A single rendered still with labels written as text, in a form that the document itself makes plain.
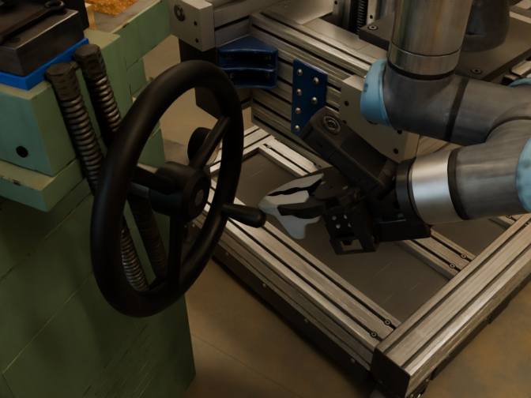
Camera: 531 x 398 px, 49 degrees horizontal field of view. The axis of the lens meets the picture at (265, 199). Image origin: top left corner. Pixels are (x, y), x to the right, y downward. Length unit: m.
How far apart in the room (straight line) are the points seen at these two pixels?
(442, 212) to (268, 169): 1.08
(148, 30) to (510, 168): 0.52
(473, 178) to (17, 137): 0.44
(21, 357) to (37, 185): 0.30
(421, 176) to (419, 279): 0.80
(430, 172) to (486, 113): 0.10
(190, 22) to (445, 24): 0.68
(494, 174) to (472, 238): 0.95
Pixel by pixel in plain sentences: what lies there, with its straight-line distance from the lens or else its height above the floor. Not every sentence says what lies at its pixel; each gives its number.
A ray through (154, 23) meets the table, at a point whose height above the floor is 0.87.
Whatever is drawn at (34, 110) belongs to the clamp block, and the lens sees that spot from 0.56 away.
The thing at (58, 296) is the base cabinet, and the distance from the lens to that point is 0.85.
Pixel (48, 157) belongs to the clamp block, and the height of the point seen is 0.89.
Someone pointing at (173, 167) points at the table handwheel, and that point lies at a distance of 0.64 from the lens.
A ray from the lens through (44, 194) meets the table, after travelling 0.60.
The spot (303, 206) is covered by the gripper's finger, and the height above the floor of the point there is 0.79.
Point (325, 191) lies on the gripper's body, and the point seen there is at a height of 0.80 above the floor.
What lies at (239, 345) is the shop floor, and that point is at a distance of 1.49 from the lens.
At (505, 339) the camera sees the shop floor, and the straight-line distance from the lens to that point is 1.62.
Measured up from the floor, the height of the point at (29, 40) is 1.00.
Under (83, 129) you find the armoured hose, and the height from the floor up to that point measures 0.91.
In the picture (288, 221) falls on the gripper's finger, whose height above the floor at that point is 0.74.
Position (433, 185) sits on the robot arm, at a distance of 0.60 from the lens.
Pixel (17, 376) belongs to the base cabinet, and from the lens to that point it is 0.85.
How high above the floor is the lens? 1.23
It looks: 41 degrees down
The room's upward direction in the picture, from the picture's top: straight up
